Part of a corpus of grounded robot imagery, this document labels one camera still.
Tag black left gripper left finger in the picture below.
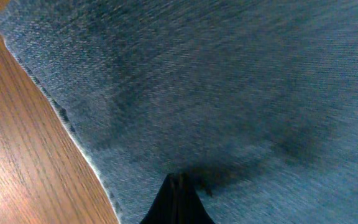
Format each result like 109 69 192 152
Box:
140 174 178 224

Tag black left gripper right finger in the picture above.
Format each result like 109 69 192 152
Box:
177 174 214 224

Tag dark blue jeans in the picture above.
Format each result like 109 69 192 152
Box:
0 0 358 223

